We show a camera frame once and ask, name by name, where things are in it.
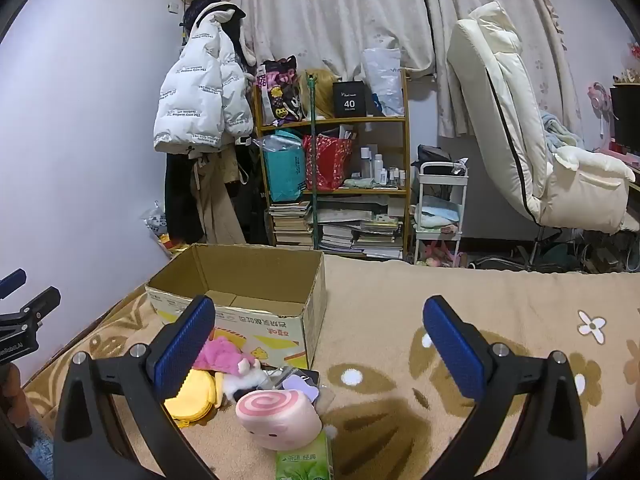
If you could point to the beige trousers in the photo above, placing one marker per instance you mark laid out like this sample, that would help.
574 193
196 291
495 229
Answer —
215 200

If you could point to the cardboard box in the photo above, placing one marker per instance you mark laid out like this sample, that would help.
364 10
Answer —
250 270

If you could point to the pink plush bear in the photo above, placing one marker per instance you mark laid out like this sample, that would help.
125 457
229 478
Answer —
220 352

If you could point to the person's left hand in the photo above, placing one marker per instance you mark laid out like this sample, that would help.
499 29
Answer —
14 395

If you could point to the wooden shelf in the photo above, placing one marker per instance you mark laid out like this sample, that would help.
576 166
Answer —
350 120

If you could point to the pink desk fan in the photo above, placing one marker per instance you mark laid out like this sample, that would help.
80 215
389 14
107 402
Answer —
599 97

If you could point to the stack of books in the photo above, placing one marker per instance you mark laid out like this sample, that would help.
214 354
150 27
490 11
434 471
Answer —
350 235

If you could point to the red bag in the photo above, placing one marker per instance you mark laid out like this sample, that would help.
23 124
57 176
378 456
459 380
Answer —
325 162

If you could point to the yellow plush toy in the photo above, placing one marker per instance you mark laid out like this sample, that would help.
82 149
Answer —
192 395

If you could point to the light blue blanket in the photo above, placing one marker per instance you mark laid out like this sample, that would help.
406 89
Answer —
560 132

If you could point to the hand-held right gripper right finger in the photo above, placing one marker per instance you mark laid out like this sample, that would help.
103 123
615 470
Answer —
452 345

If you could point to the green tissue pack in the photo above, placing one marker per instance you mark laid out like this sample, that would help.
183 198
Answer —
305 460

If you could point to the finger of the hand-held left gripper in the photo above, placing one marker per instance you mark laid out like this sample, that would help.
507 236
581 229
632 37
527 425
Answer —
12 282
37 305

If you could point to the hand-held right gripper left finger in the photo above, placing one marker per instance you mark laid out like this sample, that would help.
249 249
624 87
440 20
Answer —
185 345

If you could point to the black pink printed bag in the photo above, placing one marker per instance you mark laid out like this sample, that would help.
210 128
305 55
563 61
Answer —
280 90

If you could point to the purple item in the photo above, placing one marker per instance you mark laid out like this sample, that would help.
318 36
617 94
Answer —
300 385

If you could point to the dark bag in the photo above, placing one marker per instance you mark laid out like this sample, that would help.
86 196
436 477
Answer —
435 155

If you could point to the flower printed curtain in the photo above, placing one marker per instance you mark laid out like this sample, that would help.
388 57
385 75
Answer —
325 10

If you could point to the pink swirl roll toy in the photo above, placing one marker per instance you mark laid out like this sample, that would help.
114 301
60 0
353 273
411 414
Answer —
280 420

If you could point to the white trolley cart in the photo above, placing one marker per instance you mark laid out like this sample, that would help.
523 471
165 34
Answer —
425 180

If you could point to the black garment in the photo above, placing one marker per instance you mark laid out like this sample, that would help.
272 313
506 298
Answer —
180 195

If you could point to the group of white bottles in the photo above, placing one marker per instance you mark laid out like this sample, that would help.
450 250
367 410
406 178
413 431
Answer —
378 165

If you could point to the white puffer jacket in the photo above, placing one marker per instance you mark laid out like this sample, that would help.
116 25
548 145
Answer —
190 90

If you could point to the black hat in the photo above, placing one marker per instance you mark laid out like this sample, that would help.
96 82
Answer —
205 0

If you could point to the teal bag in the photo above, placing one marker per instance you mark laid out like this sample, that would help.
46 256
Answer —
285 170

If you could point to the white plastic bag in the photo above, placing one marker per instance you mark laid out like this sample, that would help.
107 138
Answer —
382 80

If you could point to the pink toys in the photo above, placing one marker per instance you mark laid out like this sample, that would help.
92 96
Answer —
440 255

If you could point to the white plush toy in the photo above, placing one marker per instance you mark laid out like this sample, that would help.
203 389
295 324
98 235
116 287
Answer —
240 380

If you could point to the black monitor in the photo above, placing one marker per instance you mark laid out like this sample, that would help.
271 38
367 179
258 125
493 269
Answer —
625 115

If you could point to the crinkled plastic bag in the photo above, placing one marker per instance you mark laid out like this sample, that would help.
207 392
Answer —
155 222

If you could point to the green pole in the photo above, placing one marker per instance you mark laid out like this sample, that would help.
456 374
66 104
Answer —
314 160

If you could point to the black box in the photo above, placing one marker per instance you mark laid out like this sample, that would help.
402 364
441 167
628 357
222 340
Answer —
350 100

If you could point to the light blue folded cloth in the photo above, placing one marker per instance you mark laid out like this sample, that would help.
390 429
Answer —
440 215

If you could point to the blond wig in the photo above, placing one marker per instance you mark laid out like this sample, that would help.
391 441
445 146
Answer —
325 90

